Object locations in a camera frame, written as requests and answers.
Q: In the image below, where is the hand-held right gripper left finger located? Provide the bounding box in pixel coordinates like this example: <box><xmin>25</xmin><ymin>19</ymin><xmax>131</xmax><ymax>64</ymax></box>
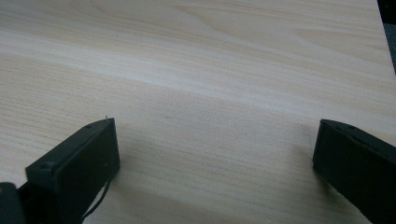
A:
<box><xmin>18</xmin><ymin>117</ymin><xmax>121</xmax><ymax>224</ymax></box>

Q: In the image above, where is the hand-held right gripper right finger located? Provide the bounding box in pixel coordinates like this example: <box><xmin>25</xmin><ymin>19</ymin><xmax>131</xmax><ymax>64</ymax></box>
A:
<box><xmin>312</xmin><ymin>119</ymin><xmax>396</xmax><ymax>224</ymax></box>

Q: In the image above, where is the thin black wire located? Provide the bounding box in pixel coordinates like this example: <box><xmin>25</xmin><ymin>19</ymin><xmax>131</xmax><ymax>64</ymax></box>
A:
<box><xmin>81</xmin><ymin>179</ymin><xmax>112</xmax><ymax>220</ymax></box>

